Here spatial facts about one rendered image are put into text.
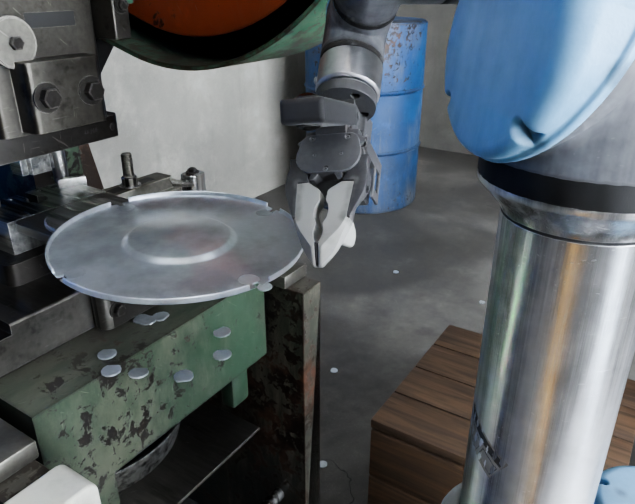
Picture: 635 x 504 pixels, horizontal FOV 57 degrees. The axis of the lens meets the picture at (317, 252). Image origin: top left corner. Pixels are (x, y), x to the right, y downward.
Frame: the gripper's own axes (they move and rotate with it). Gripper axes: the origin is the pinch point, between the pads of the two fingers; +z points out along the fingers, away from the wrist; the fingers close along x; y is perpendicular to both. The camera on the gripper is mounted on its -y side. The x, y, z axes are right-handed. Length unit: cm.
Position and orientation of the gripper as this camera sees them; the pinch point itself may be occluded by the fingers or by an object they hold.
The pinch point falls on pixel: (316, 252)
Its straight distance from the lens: 59.0
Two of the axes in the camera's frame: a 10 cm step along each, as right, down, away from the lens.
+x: -9.3, 0.1, 3.7
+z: -1.3, 9.3, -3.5
